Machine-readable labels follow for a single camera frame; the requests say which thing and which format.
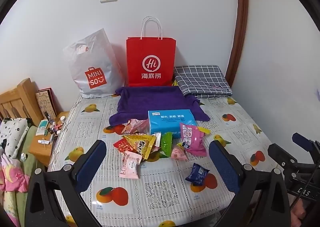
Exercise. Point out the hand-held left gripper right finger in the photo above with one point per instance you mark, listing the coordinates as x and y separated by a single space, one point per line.
223 167

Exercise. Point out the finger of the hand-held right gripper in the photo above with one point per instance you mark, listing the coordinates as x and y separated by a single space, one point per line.
282 154
303 142

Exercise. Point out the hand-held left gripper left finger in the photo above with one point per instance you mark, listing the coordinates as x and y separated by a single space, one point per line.
91 164

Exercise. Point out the red snack packet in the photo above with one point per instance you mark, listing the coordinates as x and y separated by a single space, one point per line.
120 146

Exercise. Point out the pale pink labelled snack packet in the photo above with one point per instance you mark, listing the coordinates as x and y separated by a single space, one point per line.
130 163

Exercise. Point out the magenta snack packet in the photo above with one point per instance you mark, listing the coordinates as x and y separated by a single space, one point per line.
193 139

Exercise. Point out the small pink snack packet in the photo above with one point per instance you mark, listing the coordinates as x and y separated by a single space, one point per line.
180 154

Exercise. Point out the yellow snack packet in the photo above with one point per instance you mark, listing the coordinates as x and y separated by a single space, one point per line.
140 144

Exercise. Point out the green snack packet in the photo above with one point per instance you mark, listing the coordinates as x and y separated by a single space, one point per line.
167 143

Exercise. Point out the person's right hand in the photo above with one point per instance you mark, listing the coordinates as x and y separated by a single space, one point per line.
298 213

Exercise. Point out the dark blue snack packet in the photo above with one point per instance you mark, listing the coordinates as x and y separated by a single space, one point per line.
197 173

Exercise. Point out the pink cosmetic tube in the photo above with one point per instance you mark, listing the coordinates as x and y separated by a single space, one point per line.
57 126

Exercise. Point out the wooden nightstand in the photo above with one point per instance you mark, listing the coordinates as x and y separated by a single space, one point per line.
41 152

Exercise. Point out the white tube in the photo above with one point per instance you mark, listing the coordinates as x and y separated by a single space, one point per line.
43 142

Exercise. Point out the pink triangular snack packet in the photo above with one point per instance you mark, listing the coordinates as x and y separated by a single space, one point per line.
132 125

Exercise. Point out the white teal box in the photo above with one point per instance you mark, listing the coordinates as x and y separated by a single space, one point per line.
42 127

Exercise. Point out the fruit-printed tablecloth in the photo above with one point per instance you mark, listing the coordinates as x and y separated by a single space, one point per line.
160 194

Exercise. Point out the blue tissue pack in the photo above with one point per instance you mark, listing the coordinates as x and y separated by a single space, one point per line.
167 119

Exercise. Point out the patterned hardcover book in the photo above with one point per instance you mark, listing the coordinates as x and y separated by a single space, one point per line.
46 104

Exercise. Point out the pink plush blanket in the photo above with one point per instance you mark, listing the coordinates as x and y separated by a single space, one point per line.
13 175

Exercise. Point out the spotted white pillow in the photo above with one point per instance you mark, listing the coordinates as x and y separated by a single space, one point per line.
13 134

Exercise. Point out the grey checked folded cloth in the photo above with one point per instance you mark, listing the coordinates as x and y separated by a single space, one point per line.
202 79

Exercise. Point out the purple towel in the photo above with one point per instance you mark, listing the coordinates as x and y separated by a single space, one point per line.
155 99

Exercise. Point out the white plastic shopping bag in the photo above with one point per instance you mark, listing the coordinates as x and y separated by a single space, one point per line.
92 67

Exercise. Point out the wooden headboard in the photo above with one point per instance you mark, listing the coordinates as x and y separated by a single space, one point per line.
17 99

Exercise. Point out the red paper bag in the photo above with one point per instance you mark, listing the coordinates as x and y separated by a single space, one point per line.
150 62

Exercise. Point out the brown wooden door frame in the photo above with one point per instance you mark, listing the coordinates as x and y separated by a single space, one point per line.
241 24

